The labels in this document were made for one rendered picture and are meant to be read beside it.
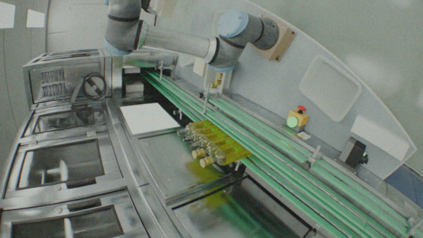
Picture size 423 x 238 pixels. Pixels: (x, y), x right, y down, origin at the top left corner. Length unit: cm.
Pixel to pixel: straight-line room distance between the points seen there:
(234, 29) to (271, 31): 19
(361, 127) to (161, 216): 77
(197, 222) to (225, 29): 71
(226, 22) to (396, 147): 76
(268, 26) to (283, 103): 36
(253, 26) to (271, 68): 29
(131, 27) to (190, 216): 70
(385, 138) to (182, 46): 79
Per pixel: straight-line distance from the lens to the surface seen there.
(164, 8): 113
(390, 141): 72
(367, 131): 71
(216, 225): 71
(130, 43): 64
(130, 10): 61
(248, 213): 78
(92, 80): 159
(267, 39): 77
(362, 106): 76
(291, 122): 75
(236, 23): 66
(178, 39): 66
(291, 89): 85
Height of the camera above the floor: 151
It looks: 37 degrees down
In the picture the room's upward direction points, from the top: 100 degrees counter-clockwise
